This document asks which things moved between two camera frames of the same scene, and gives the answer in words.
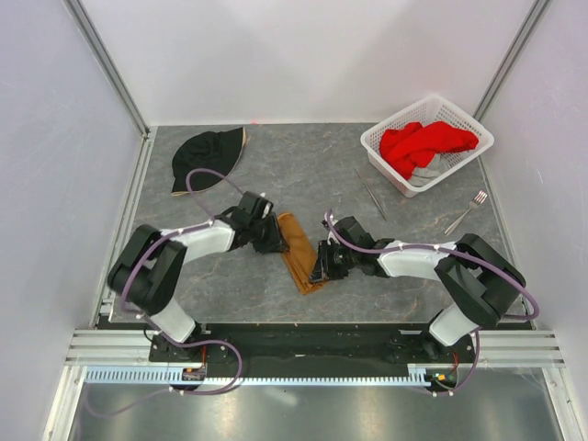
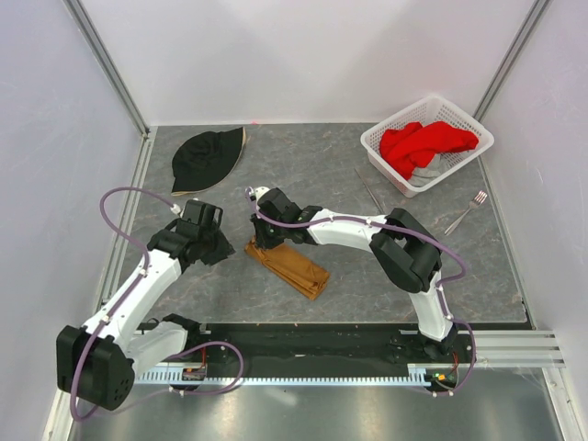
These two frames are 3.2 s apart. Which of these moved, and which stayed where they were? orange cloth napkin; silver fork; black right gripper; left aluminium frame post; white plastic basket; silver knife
Moved: orange cloth napkin; black right gripper
Stayed: silver fork; white plastic basket; silver knife; left aluminium frame post
